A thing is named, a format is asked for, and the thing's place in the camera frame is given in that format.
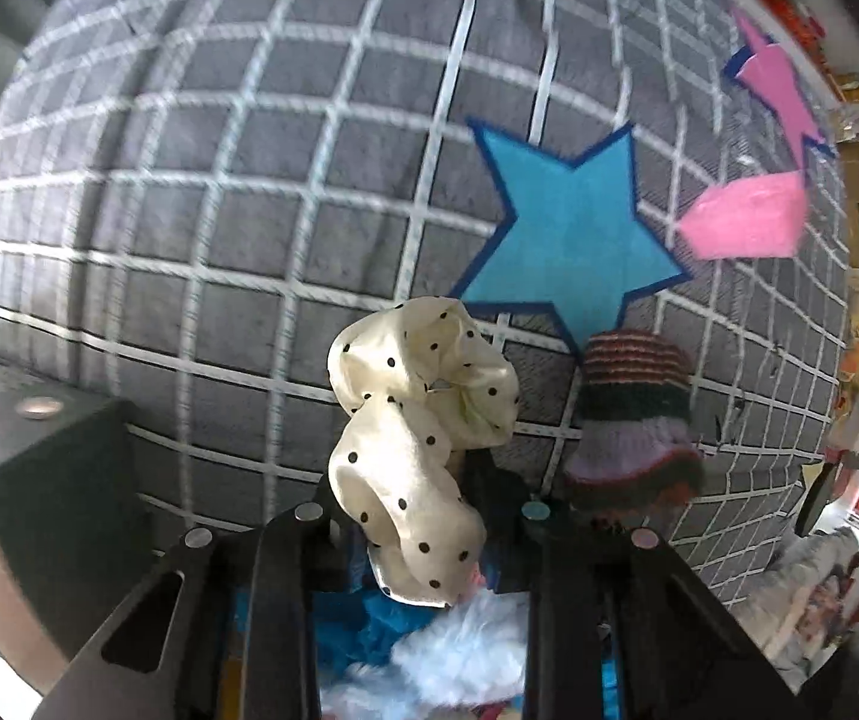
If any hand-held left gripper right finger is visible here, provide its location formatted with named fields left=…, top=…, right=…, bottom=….
left=465, top=457, right=809, bottom=720

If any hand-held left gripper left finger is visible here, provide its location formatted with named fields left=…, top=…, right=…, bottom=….
left=28, top=476, right=372, bottom=720

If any cream polka dot scrunchie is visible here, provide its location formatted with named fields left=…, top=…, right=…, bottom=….
left=326, top=297, right=522, bottom=608

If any striped knit doll hat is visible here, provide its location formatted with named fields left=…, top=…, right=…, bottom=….
left=562, top=330, right=707, bottom=517

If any grey grid-patterned storage box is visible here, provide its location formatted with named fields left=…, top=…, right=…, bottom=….
left=0, top=0, right=854, bottom=608

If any pale blue fluffy toy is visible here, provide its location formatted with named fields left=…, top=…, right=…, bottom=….
left=322, top=591, right=534, bottom=720

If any white printed cloth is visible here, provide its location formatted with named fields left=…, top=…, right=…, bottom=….
left=729, top=525, right=859, bottom=695

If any blue star sticker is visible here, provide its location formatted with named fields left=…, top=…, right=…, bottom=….
left=451, top=122, right=693, bottom=357

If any pink paper patch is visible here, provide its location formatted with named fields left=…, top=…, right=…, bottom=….
left=679, top=169, right=810, bottom=260

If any pink star sticker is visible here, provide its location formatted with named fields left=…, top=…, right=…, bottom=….
left=723, top=9, right=830, bottom=170

